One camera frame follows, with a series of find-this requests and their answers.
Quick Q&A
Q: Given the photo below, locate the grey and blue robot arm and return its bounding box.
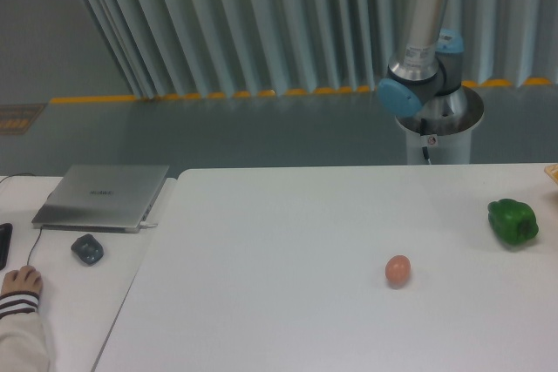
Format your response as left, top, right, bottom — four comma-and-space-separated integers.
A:
378, 0, 448, 118

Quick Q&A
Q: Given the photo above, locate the yellow wicker basket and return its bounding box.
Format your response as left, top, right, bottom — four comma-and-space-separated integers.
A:
544, 164, 558, 183

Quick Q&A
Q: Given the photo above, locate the brown egg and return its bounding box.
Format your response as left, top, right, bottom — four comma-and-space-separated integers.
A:
384, 254, 412, 288

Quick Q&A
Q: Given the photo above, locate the green bell pepper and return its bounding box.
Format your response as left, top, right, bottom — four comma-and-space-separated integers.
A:
487, 199, 540, 246

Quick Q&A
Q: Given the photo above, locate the silver laptop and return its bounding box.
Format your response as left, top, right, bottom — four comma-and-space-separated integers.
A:
32, 165, 169, 233

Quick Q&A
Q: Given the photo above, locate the black mouse cable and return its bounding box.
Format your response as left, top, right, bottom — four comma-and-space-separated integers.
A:
0, 172, 59, 267

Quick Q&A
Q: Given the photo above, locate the person's hand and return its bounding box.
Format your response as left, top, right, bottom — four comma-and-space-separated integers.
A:
1, 265, 44, 298

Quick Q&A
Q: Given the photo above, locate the black keyboard edge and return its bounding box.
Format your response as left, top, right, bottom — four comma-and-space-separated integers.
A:
0, 223, 13, 270

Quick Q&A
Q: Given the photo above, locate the small dark grey device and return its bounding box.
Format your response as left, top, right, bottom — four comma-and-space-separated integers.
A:
71, 233, 105, 267

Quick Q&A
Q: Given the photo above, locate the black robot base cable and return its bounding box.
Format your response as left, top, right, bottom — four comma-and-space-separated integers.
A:
418, 118, 433, 166

